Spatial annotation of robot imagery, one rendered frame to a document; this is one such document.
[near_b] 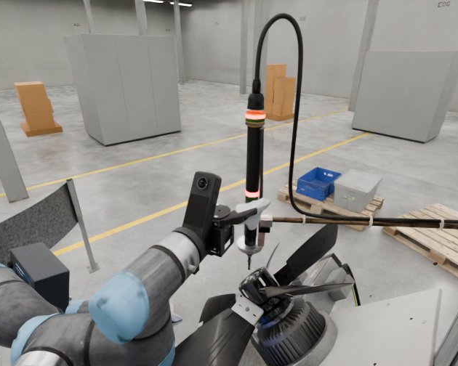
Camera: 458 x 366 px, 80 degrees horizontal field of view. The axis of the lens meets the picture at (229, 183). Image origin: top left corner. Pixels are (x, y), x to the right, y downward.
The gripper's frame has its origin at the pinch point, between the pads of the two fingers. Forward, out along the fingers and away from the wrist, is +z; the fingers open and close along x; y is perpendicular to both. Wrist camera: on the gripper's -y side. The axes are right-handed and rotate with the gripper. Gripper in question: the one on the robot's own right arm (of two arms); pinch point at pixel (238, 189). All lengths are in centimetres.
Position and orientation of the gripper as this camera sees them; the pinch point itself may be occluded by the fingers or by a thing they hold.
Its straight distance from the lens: 59.6
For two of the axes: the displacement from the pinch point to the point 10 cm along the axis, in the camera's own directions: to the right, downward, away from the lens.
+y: 0.0, 9.0, 4.4
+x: 8.8, 2.1, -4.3
